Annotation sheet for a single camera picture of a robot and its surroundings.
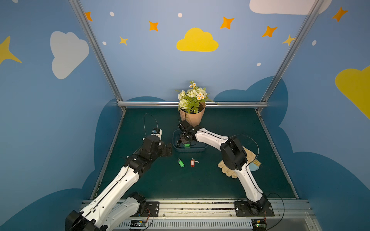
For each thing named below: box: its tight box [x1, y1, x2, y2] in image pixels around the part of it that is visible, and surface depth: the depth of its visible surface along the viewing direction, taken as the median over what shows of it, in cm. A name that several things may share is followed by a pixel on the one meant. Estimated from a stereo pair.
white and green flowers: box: [174, 80, 220, 115], surface depth 90 cm
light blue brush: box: [248, 159, 262, 171], surface depth 92 cm
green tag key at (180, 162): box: [177, 158, 185, 168], surface depth 93 cm
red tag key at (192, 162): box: [190, 157, 200, 168], surface depth 94 cm
